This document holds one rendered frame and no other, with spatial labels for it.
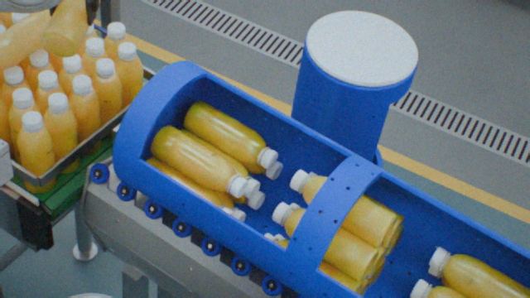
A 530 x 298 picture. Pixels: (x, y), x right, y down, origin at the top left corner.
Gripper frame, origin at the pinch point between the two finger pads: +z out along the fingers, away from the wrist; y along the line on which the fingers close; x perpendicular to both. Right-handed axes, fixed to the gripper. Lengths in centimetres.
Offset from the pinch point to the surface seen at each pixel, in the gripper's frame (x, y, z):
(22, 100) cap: 10.9, 8.0, 19.8
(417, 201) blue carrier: 16, -74, 13
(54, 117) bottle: 11.2, 1.6, 22.8
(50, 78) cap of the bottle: 3.1, 5.3, 20.8
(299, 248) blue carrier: 34, -53, 9
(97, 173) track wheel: 16.4, -9.0, 31.6
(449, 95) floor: -129, -108, 147
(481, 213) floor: -68, -123, 137
